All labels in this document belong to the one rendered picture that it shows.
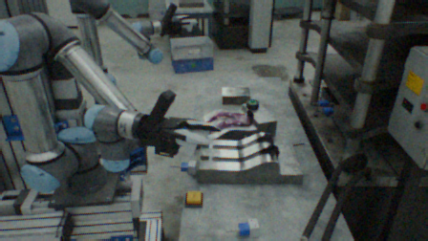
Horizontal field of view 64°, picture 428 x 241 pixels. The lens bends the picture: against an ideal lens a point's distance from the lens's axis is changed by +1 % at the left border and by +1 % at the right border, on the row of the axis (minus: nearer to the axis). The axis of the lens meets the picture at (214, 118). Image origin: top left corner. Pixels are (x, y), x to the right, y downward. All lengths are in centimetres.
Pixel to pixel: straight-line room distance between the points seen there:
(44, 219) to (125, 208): 29
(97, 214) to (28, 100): 55
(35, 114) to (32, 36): 22
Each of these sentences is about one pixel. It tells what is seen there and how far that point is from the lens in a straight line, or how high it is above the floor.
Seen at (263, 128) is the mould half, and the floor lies 87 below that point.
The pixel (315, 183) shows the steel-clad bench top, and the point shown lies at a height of 80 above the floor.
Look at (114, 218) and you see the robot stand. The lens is 143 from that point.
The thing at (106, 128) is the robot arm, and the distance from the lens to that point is 93.
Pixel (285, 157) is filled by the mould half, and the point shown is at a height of 86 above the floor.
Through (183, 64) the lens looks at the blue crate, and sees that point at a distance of 512.
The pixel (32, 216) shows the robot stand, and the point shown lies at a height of 96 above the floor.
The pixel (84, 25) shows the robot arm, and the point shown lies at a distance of 174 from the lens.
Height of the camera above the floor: 189
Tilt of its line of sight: 29 degrees down
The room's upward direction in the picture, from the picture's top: straight up
